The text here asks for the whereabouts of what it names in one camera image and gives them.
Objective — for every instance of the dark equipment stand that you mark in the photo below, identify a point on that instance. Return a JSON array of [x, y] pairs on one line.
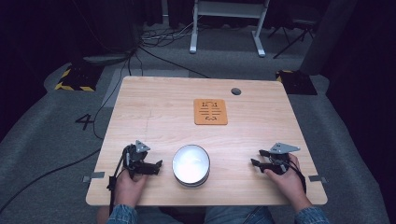
[[109, 31]]

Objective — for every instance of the grey tape strip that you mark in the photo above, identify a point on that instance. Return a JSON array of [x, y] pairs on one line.
[[93, 176], [317, 179]]

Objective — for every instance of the black tripod stand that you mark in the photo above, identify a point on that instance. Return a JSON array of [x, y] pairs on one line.
[[292, 34]]

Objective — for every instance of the black base with yellow edge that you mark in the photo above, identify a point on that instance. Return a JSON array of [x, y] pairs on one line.
[[297, 82]]

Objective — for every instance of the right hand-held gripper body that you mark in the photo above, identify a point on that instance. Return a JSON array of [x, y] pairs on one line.
[[280, 148]]

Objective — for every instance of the person's left hand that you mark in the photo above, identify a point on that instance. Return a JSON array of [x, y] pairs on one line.
[[127, 189]]

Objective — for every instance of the grey pillar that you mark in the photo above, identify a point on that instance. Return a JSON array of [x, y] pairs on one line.
[[330, 34]]

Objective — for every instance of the person's right hand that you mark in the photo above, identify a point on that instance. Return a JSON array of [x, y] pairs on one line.
[[292, 186]]

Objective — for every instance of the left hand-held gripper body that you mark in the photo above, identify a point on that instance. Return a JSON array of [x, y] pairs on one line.
[[134, 154]]

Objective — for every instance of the black yellow striped base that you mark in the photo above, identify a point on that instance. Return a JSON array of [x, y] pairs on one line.
[[79, 77]]

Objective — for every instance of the white bowl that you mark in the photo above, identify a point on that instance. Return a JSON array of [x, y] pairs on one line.
[[190, 165]]

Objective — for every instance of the orange square mat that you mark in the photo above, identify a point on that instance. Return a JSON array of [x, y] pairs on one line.
[[210, 112]]

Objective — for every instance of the white desk frame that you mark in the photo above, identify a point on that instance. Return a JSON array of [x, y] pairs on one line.
[[229, 9]]

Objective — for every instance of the person's legs in jeans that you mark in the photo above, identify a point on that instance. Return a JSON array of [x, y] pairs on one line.
[[239, 215]]

